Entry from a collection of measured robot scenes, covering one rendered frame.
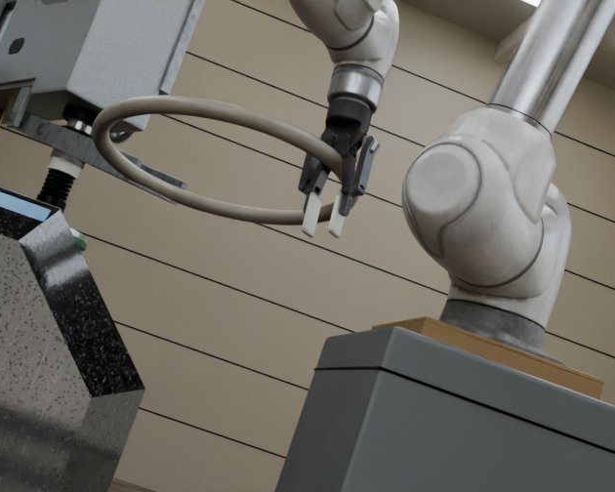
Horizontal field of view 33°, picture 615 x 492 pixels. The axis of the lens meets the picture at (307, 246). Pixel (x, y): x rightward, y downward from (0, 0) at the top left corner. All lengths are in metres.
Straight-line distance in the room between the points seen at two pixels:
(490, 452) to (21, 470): 0.79
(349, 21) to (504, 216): 0.49
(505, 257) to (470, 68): 6.69
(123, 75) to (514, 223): 1.25
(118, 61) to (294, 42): 5.40
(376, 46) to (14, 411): 0.85
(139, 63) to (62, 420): 0.96
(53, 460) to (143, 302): 5.51
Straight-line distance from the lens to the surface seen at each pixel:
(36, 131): 2.47
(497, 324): 1.50
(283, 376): 7.33
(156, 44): 2.44
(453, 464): 1.35
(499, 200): 1.33
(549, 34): 1.45
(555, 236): 1.54
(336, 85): 1.75
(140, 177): 2.00
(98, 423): 1.78
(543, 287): 1.53
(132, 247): 7.27
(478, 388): 1.36
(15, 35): 2.80
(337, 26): 1.69
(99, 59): 2.37
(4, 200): 1.87
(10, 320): 1.78
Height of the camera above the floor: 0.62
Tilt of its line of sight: 10 degrees up
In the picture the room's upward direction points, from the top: 19 degrees clockwise
